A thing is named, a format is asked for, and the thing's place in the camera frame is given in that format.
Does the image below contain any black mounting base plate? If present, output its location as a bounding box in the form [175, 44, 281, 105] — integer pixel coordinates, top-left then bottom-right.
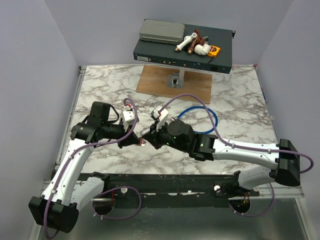
[80, 172, 259, 213]

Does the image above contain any brown pipe fitting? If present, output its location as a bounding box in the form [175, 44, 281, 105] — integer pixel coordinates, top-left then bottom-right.
[187, 29, 207, 55]

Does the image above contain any yellow tape measure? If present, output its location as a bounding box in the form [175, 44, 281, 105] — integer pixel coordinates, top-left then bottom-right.
[207, 45, 221, 58]

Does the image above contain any red cable padlock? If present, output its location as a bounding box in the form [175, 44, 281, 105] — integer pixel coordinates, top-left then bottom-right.
[139, 138, 146, 146]

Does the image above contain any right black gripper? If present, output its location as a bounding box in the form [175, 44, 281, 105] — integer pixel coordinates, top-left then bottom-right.
[142, 119, 189, 154]

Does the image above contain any wooden base board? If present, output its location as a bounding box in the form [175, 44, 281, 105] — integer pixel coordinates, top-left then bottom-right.
[136, 65, 213, 104]

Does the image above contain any metal bracket with lock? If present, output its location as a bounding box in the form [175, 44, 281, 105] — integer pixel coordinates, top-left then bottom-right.
[166, 72, 184, 89]

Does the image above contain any blue cable lock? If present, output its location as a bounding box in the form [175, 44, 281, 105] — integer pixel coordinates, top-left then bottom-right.
[177, 105, 219, 134]

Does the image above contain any white pvc pipe fitting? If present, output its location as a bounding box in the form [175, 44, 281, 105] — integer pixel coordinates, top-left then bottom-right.
[175, 32, 198, 52]

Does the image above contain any dark blue network switch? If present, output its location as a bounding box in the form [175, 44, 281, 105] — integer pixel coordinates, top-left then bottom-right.
[133, 23, 235, 74]

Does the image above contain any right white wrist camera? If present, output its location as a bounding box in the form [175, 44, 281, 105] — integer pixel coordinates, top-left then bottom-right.
[150, 105, 169, 132]

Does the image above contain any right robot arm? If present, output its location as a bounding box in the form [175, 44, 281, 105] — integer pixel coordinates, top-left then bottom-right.
[142, 119, 301, 196]

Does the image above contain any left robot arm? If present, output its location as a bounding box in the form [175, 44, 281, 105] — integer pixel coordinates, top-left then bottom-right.
[28, 98, 140, 240]

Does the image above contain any white pvc elbow fitting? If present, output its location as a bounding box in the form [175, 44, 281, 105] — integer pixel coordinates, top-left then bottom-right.
[194, 43, 212, 56]

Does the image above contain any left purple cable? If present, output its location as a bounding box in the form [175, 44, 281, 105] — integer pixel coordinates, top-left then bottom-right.
[43, 97, 142, 240]

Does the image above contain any grey plastic tool case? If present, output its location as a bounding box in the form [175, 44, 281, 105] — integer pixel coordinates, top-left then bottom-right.
[139, 19, 185, 45]

